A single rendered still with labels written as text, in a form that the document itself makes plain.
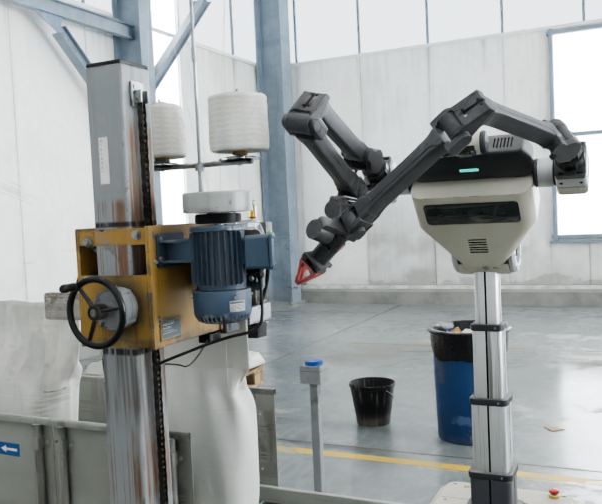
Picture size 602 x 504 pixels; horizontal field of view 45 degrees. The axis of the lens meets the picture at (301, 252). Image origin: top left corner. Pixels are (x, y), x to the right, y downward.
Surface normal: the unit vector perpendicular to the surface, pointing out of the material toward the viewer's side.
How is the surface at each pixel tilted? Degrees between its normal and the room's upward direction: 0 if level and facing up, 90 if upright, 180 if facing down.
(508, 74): 90
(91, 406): 90
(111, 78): 90
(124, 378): 90
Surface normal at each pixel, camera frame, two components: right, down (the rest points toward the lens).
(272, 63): -0.43, 0.07
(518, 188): -0.31, -0.72
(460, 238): -0.29, 0.70
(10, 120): 0.90, -0.02
